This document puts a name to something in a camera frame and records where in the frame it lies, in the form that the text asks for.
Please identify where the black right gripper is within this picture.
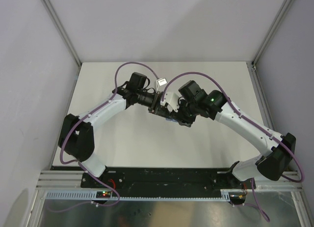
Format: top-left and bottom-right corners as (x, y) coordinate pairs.
(170, 97), (199, 127)

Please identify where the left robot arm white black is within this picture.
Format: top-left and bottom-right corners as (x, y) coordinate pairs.
(58, 72), (167, 187)

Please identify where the aluminium frame post right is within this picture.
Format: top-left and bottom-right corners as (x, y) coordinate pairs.
(251, 0), (295, 70)

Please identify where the white slotted cable duct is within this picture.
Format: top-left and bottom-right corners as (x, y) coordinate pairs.
(43, 187), (233, 203)

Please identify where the blue weekly pill organizer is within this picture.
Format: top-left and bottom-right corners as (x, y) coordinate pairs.
(166, 118), (177, 123)

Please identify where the aluminium frame post left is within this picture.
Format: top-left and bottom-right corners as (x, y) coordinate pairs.
(40, 0), (82, 68)

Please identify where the aluminium frame post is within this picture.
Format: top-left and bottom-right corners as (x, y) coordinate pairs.
(251, 0), (295, 70)
(40, 0), (82, 68)

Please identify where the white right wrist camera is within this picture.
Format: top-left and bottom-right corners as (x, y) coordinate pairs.
(160, 92), (180, 113)

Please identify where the small electronics board with leds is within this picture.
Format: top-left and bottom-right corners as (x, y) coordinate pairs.
(96, 191), (111, 198)

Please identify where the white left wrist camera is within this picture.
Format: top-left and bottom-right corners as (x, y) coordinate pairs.
(155, 78), (167, 91)

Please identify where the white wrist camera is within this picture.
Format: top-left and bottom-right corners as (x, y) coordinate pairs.
(160, 92), (180, 113)
(155, 78), (167, 91)

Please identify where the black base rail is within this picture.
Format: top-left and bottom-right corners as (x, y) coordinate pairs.
(80, 167), (256, 198)

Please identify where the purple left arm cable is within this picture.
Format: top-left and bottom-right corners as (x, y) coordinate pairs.
(46, 62), (160, 212)

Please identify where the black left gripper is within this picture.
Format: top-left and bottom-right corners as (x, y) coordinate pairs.
(136, 90), (171, 120)

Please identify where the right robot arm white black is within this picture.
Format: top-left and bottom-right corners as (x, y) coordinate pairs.
(161, 80), (296, 188)

